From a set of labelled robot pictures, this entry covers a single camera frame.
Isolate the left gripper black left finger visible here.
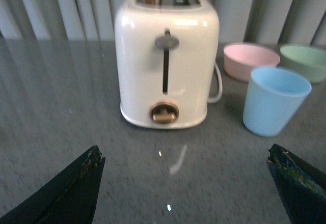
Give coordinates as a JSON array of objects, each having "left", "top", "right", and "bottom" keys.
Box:
[{"left": 1, "top": 145, "right": 105, "bottom": 223}]

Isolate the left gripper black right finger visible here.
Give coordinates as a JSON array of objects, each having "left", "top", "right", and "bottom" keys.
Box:
[{"left": 266, "top": 144, "right": 325, "bottom": 223}]

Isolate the light blue cup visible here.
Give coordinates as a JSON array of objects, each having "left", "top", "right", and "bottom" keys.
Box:
[{"left": 242, "top": 67, "right": 312, "bottom": 137}]

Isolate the green bowl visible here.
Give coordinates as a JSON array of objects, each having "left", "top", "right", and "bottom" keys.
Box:
[{"left": 280, "top": 44, "right": 325, "bottom": 83}]

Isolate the pink bowl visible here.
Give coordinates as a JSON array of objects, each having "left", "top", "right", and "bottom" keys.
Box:
[{"left": 223, "top": 43, "right": 280, "bottom": 82}]

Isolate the cream white toaster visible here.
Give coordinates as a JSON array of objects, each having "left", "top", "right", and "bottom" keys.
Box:
[{"left": 115, "top": 0, "right": 220, "bottom": 129}]

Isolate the white power cord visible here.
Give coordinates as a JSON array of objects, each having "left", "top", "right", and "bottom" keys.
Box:
[{"left": 207, "top": 62, "right": 223, "bottom": 104}]

